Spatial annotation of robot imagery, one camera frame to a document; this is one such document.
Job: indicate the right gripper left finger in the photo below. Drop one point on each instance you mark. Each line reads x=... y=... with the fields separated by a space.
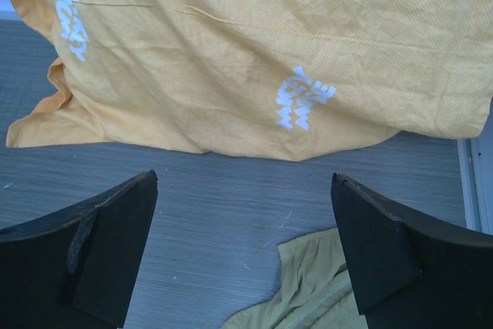
x=77 y=267

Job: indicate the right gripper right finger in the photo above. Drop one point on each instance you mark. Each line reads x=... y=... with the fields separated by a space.
x=409 y=269

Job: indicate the olive green cloth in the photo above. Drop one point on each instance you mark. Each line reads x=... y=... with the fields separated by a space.
x=315 y=289

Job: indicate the orange pillowcase cloth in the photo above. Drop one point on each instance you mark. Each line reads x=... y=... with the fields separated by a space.
x=277 y=79

